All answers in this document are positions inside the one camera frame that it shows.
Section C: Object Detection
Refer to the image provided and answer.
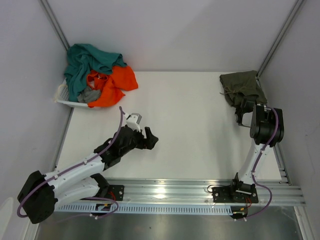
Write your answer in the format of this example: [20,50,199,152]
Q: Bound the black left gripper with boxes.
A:
[120,125,158,157]

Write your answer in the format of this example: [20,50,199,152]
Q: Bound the olive green shorts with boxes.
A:
[219,70,268,108]

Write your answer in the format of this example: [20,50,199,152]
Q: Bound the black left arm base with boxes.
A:
[94,184,125,201]

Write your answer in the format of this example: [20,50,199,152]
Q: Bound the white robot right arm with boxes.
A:
[228,99,285,202]

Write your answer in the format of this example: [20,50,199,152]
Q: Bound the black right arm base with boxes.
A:
[206,184,259,204]

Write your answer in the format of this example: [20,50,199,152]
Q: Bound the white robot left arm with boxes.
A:
[17,125,159,224]

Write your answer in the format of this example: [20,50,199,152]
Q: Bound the orange shorts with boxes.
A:
[86,66,139,108]

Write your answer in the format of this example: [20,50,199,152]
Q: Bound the grey shorts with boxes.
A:
[77,86,101,104]

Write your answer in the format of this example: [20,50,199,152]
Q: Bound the teal shorts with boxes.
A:
[64,43,127,102]

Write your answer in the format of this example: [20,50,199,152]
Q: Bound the white plastic laundry basket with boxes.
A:
[54,79,89,109]

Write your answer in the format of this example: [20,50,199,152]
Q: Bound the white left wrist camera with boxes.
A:
[124,113,142,132]

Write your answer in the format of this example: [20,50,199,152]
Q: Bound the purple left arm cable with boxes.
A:
[16,106,126,223]

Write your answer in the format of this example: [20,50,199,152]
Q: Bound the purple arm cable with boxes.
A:
[16,106,126,223]
[234,107,280,222]

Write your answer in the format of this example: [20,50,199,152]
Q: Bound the aluminium mounting rail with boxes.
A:
[49,177,307,206]

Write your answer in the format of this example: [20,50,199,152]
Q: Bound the white slotted cable duct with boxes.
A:
[56,202,236,216]

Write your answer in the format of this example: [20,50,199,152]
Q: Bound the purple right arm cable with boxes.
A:
[234,107,280,222]

